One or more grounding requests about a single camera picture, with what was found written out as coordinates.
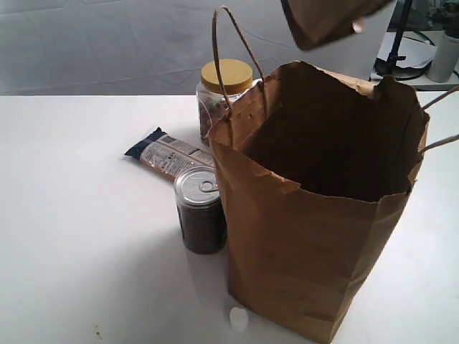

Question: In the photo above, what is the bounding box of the brown orange snack packet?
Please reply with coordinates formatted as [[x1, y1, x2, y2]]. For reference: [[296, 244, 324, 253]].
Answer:
[[281, 0, 389, 51]]

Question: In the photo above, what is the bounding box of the dark can with pull-tab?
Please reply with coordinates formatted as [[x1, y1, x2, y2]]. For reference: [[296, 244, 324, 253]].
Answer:
[[174, 166, 227, 254]]

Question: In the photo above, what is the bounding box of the large brown paper bag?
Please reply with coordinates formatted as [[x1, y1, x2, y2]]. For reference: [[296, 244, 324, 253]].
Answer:
[[209, 61, 430, 343]]

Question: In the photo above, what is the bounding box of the dark blue snack packet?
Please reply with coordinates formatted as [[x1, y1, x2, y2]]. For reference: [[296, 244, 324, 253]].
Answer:
[[124, 127, 214, 180]]

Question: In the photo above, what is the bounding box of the yellow lid plastic jar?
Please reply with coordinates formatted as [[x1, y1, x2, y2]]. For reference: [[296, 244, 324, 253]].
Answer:
[[196, 59, 258, 145]]

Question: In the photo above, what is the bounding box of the small white bottle cap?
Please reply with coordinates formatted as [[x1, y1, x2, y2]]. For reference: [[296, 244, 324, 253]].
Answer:
[[229, 307, 249, 333]]

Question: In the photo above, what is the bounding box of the black lamp stand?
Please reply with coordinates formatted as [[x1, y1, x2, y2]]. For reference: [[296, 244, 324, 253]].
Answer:
[[374, 1, 436, 81]]

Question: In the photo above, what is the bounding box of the white backdrop cloth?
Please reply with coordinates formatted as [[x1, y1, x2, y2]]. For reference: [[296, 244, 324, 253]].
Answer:
[[1, 0, 395, 95]]

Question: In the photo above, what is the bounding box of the white cylinder container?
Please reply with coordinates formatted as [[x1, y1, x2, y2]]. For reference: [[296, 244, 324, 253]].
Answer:
[[427, 31, 458, 82]]

